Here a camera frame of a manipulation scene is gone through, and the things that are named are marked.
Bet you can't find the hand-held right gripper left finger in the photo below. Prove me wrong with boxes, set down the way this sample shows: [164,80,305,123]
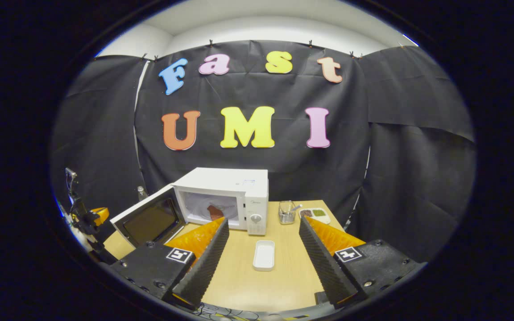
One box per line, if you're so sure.
[110,217,230,311]

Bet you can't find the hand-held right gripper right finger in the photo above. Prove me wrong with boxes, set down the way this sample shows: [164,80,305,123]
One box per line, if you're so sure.
[298,216,422,309]

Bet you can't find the white microwave oven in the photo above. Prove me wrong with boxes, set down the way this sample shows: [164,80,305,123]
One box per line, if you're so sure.
[110,167,269,248]

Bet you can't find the white divided condiment dish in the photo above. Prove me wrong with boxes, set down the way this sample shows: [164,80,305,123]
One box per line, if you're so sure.
[299,207,331,225]

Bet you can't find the white rectangular dish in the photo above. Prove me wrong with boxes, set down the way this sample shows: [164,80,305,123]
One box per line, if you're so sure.
[253,240,275,272]

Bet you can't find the metal mesh utensil holder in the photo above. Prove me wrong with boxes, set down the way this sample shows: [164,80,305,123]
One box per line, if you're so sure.
[278,201,296,225]

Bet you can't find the black backdrop cloth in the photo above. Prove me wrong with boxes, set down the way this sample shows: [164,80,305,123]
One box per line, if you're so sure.
[50,40,477,263]

